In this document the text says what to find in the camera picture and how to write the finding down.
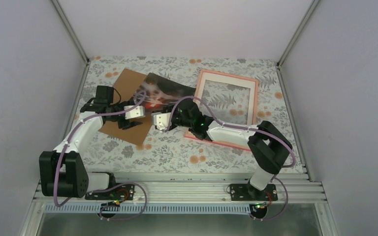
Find pink wooden picture frame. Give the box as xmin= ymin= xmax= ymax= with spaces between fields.
xmin=184 ymin=69 xmax=260 ymax=152

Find sunset landscape photo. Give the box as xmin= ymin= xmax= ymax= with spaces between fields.
xmin=136 ymin=73 xmax=196 ymax=113

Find brown cardboard backing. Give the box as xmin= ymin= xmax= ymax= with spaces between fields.
xmin=99 ymin=69 xmax=151 ymax=146

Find white mat board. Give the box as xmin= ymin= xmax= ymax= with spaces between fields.
xmin=195 ymin=71 xmax=256 ymax=146

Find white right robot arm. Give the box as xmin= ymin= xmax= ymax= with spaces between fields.
xmin=162 ymin=96 xmax=296 ymax=200

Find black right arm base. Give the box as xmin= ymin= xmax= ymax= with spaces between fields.
xmin=227 ymin=183 xmax=278 ymax=201

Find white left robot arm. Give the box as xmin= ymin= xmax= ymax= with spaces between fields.
xmin=39 ymin=86 xmax=146 ymax=200

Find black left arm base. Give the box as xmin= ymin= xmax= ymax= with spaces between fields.
xmin=85 ymin=184 xmax=135 ymax=201

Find floral patterned tablecloth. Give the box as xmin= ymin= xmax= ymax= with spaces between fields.
xmin=79 ymin=56 xmax=305 ymax=174

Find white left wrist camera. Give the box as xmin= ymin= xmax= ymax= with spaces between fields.
xmin=124 ymin=105 xmax=146 ymax=120

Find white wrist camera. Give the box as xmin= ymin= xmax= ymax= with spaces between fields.
xmin=151 ymin=112 xmax=171 ymax=132
xmin=124 ymin=105 xmax=146 ymax=120

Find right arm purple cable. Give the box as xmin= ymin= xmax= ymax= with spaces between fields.
xmin=162 ymin=95 xmax=297 ymax=223

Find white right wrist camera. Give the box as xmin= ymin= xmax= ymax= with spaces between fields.
xmin=151 ymin=112 xmax=171 ymax=132

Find aluminium rail base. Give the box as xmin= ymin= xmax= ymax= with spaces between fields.
xmin=21 ymin=173 xmax=339 ymax=236

